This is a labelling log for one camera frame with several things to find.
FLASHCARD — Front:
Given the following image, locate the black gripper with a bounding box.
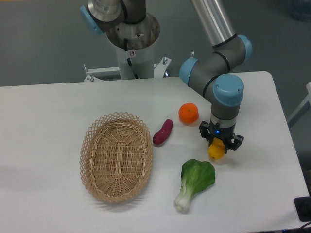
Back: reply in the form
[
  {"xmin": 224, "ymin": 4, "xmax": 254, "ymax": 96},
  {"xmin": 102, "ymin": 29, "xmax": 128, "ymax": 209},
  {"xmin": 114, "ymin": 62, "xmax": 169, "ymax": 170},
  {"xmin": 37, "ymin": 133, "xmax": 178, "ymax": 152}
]
[{"xmin": 199, "ymin": 121, "xmax": 244, "ymax": 154}]

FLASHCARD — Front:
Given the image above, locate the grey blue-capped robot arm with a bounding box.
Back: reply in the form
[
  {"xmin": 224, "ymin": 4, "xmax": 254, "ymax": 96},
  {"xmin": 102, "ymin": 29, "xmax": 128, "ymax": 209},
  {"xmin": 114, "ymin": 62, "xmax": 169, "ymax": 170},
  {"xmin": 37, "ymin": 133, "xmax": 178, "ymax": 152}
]
[{"xmin": 80, "ymin": 0, "xmax": 253, "ymax": 151}]

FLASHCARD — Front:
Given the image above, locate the orange fruit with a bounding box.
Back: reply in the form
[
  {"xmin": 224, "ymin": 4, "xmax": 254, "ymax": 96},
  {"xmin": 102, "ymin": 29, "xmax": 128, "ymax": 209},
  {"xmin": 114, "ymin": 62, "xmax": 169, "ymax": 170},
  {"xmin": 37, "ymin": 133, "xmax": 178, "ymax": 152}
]
[{"xmin": 178, "ymin": 103, "xmax": 199, "ymax": 125}]

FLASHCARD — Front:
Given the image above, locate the green bok choy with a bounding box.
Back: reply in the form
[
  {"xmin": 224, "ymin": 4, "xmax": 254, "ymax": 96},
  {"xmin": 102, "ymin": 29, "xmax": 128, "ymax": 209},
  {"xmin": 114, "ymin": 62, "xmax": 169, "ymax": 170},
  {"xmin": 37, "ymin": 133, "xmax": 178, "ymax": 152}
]
[{"xmin": 173, "ymin": 159, "xmax": 216, "ymax": 213}]

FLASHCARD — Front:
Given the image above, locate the purple sweet potato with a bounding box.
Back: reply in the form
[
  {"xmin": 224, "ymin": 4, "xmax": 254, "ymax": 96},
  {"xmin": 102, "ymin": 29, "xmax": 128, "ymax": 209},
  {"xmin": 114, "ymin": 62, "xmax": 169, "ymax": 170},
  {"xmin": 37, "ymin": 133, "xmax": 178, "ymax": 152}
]
[{"xmin": 153, "ymin": 119, "xmax": 173, "ymax": 146}]

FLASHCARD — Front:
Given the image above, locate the woven wicker basket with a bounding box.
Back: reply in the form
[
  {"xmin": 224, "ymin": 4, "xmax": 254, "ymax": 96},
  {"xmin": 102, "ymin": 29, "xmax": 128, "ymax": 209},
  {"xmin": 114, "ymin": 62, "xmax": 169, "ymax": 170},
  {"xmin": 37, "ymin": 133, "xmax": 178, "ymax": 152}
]
[{"xmin": 79, "ymin": 112, "xmax": 153, "ymax": 203}]

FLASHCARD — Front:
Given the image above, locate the black device at table edge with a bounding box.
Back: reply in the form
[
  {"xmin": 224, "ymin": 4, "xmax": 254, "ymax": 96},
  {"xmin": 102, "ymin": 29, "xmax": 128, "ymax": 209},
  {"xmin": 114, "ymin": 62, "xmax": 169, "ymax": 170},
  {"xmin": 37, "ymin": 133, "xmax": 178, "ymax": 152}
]
[{"xmin": 294, "ymin": 196, "xmax": 311, "ymax": 222}]

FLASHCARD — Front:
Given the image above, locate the white metal base frame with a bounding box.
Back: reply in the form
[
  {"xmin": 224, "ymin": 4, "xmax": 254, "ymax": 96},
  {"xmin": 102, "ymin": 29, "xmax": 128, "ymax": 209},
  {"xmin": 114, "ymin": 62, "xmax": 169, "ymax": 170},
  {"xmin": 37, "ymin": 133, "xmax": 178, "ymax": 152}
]
[{"xmin": 84, "ymin": 57, "xmax": 172, "ymax": 82}]

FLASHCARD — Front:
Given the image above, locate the white frame at right edge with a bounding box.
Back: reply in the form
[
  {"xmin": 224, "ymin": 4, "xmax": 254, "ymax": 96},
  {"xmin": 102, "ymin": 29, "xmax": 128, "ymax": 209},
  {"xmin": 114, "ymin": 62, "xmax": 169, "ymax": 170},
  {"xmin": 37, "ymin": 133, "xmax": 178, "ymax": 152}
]
[{"xmin": 287, "ymin": 82, "xmax": 311, "ymax": 128}]

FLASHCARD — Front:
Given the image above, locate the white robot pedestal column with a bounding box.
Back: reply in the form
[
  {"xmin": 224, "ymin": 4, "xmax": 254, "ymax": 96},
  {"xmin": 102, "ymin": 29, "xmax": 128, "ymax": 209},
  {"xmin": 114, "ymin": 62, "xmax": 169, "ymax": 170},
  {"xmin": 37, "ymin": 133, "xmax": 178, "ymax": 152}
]
[{"xmin": 116, "ymin": 46, "xmax": 154, "ymax": 80}]

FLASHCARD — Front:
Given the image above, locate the black cable on pedestal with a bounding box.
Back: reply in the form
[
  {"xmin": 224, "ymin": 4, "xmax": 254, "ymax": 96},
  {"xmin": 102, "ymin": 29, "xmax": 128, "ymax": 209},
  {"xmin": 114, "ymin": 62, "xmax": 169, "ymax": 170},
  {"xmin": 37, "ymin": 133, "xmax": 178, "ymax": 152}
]
[{"xmin": 123, "ymin": 38, "xmax": 140, "ymax": 80}]

